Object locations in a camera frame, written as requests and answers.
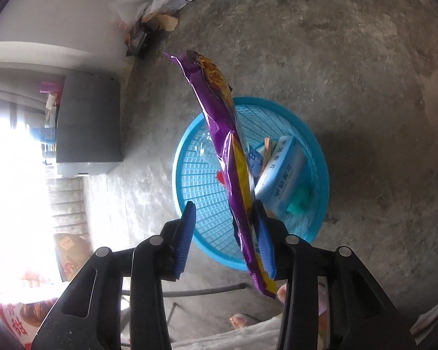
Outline orange wrapper strip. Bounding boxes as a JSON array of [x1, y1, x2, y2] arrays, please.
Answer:
[[259, 137, 275, 176]]

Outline dark snack wrapper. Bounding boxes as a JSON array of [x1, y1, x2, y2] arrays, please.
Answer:
[[125, 29, 149, 60]]

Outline purple yellow snack bag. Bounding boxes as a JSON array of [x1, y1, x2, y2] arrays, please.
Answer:
[[163, 50, 278, 297]]

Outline red printed plastic bag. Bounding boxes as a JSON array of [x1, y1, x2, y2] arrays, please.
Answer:
[[148, 0, 189, 17]]

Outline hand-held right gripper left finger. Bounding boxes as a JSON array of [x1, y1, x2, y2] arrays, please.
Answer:
[[31, 200, 197, 350]]

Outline white plastic bag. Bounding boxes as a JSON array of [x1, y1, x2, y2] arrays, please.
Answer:
[[109, 0, 157, 26]]

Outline white fleece garment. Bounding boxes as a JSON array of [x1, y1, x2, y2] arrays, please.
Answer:
[[173, 315, 282, 350]]

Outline grey metal table bar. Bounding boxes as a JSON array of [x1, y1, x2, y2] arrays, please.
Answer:
[[122, 282, 247, 298]]

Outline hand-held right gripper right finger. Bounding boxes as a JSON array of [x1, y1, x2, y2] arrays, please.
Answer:
[[251, 199, 417, 350]]

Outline grey cabinet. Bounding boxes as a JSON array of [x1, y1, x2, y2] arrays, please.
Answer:
[[55, 71, 124, 176]]

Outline red white plastic wrapper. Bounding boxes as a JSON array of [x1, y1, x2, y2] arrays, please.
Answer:
[[0, 281, 61, 350]]

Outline teal plastic bag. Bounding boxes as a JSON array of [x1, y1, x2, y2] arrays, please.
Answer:
[[286, 186, 313, 214]]

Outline table with patterned cloth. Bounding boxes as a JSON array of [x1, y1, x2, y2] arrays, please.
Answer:
[[54, 232, 95, 283]]

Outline blue white small packet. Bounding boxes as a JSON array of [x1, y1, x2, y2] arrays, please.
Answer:
[[246, 144, 265, 180]]

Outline blue plastic basket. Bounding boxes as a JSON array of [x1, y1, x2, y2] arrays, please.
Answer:
[[172, 97, 330, 271]]

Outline tan paper scrap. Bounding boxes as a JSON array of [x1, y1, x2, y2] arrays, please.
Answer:
[[155, 14, 179, 33]]

